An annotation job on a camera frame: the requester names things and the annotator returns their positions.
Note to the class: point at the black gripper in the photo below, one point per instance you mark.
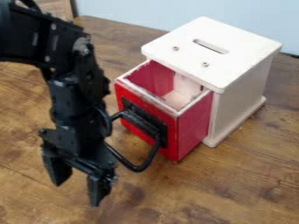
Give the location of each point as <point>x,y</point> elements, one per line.
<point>73,144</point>

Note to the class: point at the red drawer with black handle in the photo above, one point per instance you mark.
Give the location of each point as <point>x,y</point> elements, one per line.
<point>165,109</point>

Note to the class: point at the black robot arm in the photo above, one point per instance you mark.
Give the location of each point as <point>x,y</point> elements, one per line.
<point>39,39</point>

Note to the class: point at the white wooden box cabinet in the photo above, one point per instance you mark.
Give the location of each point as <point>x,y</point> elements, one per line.
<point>228,60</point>

